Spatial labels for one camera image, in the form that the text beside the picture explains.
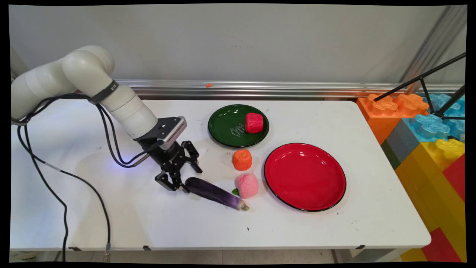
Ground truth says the orange toy fruit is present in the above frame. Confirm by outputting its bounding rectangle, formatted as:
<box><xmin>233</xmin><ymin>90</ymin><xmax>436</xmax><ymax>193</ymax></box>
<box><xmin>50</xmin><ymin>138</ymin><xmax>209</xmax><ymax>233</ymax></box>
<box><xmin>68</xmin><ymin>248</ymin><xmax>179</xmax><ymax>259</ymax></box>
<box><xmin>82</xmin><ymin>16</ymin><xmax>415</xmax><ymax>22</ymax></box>
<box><xmin>232</xmin><ymin>149</ymin><xmax>253</xmax><ymax>171</ymax></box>

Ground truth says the grey giant building block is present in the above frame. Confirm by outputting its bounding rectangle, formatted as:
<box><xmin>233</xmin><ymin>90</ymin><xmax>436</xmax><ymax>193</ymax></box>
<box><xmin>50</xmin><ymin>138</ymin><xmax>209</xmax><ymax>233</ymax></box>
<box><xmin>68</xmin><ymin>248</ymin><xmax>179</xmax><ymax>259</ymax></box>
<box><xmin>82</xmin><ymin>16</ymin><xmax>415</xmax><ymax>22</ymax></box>
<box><xmin>381</xmin><ymin>118</ymin><xmax>422</xmax><ymax>170</ymax></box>

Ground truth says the purple toy eggplant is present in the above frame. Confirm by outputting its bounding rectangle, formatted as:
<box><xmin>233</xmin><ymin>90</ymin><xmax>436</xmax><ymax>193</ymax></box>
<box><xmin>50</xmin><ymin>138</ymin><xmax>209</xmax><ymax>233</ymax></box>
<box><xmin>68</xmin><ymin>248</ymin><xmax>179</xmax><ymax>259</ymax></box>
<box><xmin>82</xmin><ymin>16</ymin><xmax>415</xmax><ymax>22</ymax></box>
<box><xmin>185</xmin><ymin>177</ymin><xmax>250</xmax><ymax>211</ymax></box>

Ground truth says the aluminium rail along wall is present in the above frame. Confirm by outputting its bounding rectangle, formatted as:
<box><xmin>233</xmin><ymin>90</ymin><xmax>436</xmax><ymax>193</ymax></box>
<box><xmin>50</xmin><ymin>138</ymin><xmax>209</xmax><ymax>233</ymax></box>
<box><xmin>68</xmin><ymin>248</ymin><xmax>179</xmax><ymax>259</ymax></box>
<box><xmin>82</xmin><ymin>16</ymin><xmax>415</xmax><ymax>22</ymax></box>
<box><xmin>115</xmin><ymin>79</ymin><xmax>465</xmax><ymax>100</ymax></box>

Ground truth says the orange giant building block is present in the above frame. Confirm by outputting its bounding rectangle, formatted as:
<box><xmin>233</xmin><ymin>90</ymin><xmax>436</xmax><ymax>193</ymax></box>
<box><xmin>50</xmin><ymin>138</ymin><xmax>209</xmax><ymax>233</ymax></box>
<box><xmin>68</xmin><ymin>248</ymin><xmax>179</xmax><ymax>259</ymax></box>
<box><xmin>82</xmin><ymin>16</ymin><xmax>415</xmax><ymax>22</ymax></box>
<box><xmin>356</xmin><ymin>93</ymin><xmax>430</xmax><ymax>146</ymax></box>

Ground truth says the red giant building block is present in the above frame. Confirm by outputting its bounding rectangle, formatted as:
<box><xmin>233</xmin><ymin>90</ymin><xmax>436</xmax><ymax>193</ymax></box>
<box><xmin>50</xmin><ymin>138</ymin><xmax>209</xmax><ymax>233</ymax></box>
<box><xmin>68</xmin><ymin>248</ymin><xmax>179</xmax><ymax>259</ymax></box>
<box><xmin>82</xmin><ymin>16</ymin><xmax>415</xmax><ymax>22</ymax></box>
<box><xmin>421</xmin><ymin>228</ymin><xmax>461</xmax><ymax>263</ymax></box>
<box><xmin>443</xmin><ymin>154</ymin><xmax>466</xmax><ymax>203</ymax></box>

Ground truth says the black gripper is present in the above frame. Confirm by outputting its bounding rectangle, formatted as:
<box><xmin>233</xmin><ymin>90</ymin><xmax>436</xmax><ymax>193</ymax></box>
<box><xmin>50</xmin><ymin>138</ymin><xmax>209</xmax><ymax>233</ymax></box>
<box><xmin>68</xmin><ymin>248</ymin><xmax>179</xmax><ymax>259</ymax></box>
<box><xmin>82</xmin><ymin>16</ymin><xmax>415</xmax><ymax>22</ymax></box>
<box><xmin>138</xmin><ymin>140</ymin><xmax>203</xmax><ymax>193</ymax></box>

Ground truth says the pink toy peach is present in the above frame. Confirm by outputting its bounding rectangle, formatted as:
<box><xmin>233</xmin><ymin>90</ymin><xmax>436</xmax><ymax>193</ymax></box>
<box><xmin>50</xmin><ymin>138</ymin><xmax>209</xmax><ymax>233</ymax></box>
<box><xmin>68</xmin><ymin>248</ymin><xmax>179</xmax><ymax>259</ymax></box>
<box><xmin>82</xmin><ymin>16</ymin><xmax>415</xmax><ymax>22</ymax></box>
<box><xmin>232</xmin><ymin>172</ymin><xmax>259</xmax><ymax>199</ymax></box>

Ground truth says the black labelled cable strap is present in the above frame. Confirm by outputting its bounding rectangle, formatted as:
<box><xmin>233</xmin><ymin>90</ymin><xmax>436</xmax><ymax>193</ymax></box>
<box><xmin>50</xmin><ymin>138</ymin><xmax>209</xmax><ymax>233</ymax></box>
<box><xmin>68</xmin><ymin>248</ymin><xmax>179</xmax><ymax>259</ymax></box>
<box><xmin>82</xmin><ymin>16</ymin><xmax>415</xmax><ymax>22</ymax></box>
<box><xmin>88</xmin><ymin>80</ymin><xmax>119</xmax><ymax>105</ymax></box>

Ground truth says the black cable with silver plug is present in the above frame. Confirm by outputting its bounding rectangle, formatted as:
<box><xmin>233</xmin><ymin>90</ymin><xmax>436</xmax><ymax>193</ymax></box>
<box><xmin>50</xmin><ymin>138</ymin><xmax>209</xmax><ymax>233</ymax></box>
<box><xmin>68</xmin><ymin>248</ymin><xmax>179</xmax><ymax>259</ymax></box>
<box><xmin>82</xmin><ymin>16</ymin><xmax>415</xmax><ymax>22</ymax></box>
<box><xmin>15</xmin><ymin>93</ymin><xmax>164</xmax><ymax>263</ymax></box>

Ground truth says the blue giant building block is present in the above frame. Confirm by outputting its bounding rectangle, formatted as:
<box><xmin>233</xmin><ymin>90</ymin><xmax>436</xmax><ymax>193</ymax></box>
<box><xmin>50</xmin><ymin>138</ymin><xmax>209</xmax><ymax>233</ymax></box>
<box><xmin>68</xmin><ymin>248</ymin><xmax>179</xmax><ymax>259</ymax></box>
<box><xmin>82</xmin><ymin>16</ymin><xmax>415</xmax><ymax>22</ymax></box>
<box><xmin>403</xmin><ymin>93</ymin><xmax>466</xmax><ymax>143</ymax></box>

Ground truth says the dark green plate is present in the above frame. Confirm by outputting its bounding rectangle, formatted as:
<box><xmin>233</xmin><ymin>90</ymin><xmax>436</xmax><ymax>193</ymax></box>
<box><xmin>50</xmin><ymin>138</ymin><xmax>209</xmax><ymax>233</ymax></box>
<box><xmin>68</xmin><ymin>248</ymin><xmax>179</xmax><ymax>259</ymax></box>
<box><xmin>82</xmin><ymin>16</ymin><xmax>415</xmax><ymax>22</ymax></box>
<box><xmin>208</xmin><ymin>104</ymin><xmax>270</xmax><ymax>149</ymax></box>

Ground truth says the red toy fruit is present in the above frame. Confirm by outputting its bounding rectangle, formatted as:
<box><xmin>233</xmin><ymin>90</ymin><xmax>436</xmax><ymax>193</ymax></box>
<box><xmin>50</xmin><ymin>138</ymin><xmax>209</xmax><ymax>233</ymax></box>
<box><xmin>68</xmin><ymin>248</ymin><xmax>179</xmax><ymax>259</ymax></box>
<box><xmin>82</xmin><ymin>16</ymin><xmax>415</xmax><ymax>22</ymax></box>
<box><xmin>244</xmin><ymin>113</ymin><xmax>264</xmax><ymax>134</ymax></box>

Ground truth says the black tripod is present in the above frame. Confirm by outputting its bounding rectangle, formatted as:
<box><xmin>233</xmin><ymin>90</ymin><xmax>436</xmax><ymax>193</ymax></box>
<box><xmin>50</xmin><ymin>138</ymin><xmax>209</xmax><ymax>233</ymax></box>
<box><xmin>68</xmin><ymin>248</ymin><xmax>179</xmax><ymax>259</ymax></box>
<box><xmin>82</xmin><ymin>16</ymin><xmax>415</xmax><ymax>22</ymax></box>
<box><xmin>374</xmin><ymin>53</ymin><xmax>466</xmax><ymax>121</ymax></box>

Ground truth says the red plate with black rim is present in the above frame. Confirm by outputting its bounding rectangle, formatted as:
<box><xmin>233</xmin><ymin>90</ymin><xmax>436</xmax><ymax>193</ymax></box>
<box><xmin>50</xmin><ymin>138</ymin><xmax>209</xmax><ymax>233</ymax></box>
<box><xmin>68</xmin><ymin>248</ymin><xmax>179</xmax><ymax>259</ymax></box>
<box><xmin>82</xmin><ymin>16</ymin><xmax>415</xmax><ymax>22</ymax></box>
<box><xmin>264</xmin><ymin>143</ymin><xmax>347</xmax><ymax>212</ymax></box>

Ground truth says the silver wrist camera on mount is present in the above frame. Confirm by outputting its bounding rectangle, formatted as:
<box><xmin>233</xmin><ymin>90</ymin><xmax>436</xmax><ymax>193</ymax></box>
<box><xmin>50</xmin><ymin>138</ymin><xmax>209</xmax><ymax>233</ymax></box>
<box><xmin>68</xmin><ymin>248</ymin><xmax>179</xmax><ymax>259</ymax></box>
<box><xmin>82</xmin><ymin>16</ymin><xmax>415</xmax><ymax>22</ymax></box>
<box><xmin>136</xmin><ymin>116</ymin><xmax>187</xmax><ymax>150</ymax></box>

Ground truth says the yellow giant building block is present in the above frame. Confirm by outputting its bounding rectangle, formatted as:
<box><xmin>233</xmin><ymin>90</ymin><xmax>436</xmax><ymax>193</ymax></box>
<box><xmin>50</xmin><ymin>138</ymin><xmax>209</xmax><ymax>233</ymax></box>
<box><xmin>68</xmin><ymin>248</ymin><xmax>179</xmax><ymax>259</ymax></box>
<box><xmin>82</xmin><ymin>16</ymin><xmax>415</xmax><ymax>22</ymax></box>
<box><xmin>395</xmin><ymin>138</ymin><xmax>466</xmax><ymax>263</ymax></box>

